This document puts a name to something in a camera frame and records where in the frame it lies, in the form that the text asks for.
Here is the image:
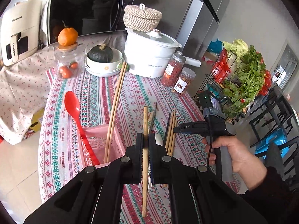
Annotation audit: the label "floral cloth cover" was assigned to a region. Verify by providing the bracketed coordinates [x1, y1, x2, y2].
[0, 31, 128, 146]

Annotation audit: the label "red plastic spoon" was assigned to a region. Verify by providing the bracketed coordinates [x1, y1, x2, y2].
[64, 91, 100, 165]

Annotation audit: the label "person's right hand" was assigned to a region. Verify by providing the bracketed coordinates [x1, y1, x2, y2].
[212, 136, 267, 191]

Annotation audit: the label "black chopstick gold tip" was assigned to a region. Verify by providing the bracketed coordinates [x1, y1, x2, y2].
[149, 102, 158, 133]

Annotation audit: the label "black microwave oven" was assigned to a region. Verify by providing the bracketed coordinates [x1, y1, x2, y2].
[46, 0, 134, 45]

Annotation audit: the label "pink perforated utensil basket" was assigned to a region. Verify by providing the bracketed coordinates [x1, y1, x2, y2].
[77, 124, 125, 168]

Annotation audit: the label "white ceramic bowl green handle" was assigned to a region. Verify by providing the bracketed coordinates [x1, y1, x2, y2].
[85, 48, 125, 77]

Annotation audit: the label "woven rattan lidded basket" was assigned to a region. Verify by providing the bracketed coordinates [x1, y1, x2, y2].
[123, 4, 163, 32]

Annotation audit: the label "tall jar red snacks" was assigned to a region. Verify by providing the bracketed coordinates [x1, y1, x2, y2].
[161, 51, 186, 86]

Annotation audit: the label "dark green pumpkin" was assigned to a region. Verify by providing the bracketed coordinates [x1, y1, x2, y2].
[87, 43, 113, 63]

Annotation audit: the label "orange mandarin fruit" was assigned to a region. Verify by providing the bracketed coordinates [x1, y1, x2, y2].
[57, 22, 78, 46]

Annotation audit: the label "silver refrigerator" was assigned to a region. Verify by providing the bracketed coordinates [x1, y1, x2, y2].
[176, 0, 230, 60]

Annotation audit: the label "white electric cooking pot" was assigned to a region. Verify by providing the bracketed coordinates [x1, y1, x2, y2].
[124, 27, 202, 78]

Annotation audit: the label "green leafy vegetables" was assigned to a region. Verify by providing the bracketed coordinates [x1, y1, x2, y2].
[223, 39, 266, 118]

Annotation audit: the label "wooden chopstick pair member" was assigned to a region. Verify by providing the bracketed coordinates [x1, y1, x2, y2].
[104, 62, 127, 163]

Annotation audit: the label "light wooden chopstick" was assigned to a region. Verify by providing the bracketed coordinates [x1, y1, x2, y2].
[142, 106, 149, 218]

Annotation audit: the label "patterned striped tablecloth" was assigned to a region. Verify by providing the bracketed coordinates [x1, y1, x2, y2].
[37, 65, 241, 224]

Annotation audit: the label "black wire vegetable rack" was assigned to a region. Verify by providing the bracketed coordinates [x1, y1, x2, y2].
[194, 45, 271, 124]

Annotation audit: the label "bamboo chopstick green band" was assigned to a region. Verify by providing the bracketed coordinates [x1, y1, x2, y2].
[148, 111, 155, 133]

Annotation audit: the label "white plastic spoon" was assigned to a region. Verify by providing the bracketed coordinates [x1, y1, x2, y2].
[148, 133, 163, 189]

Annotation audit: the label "short jar dried rings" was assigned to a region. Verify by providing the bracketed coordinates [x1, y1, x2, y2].
[172, 67, 197, 96]

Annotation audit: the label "glass jar with tomatoes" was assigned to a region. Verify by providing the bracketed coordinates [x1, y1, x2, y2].
[54, 42, 86, 79]

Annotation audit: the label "cream air fryer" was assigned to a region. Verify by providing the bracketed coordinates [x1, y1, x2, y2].
[1, 0, 42, 66]

